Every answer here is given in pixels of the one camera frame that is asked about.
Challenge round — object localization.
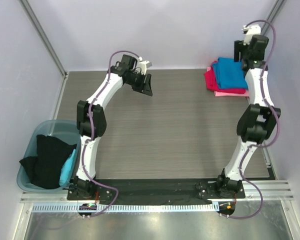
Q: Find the black t shirt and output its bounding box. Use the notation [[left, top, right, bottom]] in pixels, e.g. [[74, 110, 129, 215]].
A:
[[19, 134, 77, 190]]

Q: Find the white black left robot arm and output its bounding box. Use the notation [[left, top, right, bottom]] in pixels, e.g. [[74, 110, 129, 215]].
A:
[[73, 51, 153, 200]]

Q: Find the folded red t shirt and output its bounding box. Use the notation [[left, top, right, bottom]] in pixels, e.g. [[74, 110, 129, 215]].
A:
[[204, 61, 248, 95]]

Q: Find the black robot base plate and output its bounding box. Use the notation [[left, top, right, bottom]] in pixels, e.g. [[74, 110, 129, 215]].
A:
[[66, 177, 246, 201]]

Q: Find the aluminium frame post right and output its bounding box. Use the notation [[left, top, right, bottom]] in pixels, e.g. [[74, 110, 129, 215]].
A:
[[261, 0, 287, 35]]

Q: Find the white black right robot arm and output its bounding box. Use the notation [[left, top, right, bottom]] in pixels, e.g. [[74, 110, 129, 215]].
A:
[[214, 34, 281, 198]]

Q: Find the aluminium frame post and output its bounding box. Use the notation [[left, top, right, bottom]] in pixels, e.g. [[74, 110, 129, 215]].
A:
[[18, 0, 68, 79], [261, 0, 287, 35]]

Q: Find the white slotted cable duct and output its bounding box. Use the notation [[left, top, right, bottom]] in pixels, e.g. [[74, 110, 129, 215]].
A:
[[32, 202, 219, 214]]

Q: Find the aluminium frame post left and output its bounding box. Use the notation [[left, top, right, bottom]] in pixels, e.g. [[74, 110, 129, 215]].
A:
[[18, 0, 68, 79]]

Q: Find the folded pink t shirt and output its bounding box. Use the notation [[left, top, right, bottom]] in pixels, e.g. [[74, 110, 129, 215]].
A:
[[204, 66, 249, 97]]

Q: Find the light blue t shirt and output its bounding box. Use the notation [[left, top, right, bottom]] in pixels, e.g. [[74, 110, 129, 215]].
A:
[[58, 149, 77, 187]]

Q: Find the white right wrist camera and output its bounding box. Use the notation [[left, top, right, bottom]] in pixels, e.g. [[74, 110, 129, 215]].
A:
[[242, 24, 261, 46]]

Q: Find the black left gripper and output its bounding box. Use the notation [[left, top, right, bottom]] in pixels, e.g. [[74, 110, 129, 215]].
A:
[[125, 71, 153, 96]]

